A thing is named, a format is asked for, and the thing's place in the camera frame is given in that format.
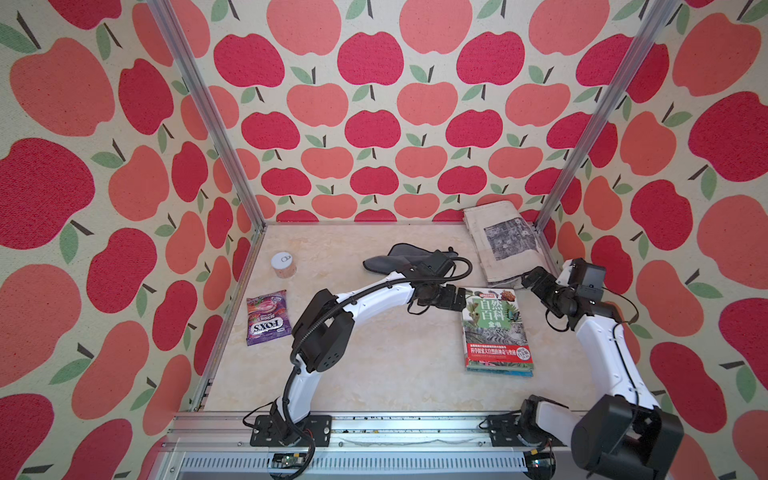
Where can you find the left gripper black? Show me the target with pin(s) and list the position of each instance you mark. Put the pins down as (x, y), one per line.
(449, 301)

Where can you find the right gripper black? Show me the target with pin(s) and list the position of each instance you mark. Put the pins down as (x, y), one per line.
(539, 290)

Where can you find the grey microfibre cloth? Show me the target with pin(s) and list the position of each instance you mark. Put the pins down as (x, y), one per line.
(404, 256)

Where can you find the red green book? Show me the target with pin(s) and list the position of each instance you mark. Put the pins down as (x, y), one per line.
(493, 332)

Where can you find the blue science book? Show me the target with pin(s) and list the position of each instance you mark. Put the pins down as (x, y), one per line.
(501, 370)

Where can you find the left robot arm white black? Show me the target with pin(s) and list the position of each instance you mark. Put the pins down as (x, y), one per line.
(325, 327)

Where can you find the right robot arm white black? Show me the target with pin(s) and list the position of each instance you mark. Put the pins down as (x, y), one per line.
(625, 434)

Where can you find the folded newspaper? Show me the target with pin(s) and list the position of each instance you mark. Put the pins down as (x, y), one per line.
(506, 244)

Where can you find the white round tape roll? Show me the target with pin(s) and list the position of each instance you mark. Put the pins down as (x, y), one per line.
(283, 264)

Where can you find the purple candy bag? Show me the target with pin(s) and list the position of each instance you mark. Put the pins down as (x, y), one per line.
(267, 318)

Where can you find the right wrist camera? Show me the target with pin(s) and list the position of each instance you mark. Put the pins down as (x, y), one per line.
(585, 279)

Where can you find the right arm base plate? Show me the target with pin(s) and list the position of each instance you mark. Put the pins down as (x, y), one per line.
(509, 430)

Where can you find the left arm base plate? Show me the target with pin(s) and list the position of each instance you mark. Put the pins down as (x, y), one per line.
(273, 431)

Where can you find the aluminium front rail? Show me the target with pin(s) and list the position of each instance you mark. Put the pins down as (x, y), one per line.
(356, 445)

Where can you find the right aluminium frame post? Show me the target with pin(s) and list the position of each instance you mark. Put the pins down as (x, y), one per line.
(652, 24)

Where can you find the aluminium frame post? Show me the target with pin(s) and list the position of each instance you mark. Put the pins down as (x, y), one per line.
(652, 24)
(172, 32)

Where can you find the left aluminium frame post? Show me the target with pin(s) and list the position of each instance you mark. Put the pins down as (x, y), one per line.
(172, 32)

